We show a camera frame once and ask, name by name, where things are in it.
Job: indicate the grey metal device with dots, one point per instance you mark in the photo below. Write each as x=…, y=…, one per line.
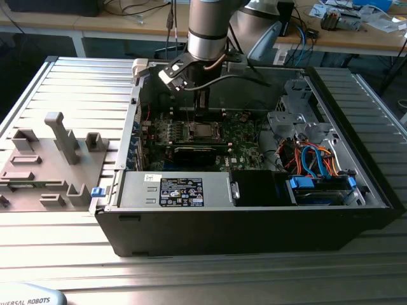
x=351, y=22

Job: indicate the CPU cooler with fins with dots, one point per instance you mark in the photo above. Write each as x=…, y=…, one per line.
x=330, y=20

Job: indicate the black graphics card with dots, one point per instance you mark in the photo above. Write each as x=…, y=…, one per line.
x=194, y=156

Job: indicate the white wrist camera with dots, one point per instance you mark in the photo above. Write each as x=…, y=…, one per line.
x=171, y=76
x=237, y=66

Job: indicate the hard disk in blue carrier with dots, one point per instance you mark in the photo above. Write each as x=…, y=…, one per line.
x=302, y=184

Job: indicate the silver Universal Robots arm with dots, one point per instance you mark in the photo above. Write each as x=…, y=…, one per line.
x=206, y=31

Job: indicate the blue box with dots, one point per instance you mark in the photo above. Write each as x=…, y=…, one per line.
x=372, y=4

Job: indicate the CPU socket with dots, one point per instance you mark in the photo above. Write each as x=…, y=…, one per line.
x=192, y=138

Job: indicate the pale blue teach pendant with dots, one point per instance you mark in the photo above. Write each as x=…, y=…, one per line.
x=28, y=294

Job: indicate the green motherboard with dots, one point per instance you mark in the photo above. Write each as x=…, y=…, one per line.
x=246, y=144

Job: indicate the grey metal drive cage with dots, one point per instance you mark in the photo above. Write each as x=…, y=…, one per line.
x=283, y=119

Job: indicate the round coin battery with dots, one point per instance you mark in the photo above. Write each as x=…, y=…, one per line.
x=244, y=117

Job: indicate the grey parts rack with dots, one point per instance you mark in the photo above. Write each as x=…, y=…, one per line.
x=41, y=178

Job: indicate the wooden desk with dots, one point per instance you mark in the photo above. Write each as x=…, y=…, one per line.
x=349, y=41
x=95, y=23

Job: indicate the CPU with silver top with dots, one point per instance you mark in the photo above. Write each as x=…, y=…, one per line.
x=205, y=131

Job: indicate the black box on desk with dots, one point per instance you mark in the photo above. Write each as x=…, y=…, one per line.
x=47, y=8

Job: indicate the beige case latch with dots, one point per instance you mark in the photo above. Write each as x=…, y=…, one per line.
x=140, y=67

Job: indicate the grey power supply unit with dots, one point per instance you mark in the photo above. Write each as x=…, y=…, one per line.
x=140, y=190

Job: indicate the black PC case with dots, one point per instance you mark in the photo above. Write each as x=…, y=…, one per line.
x=222, y=232

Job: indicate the blue case latch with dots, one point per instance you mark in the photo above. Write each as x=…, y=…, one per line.
x=98, y=192

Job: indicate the white adapter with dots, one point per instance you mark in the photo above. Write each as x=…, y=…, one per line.
x=281, y=57

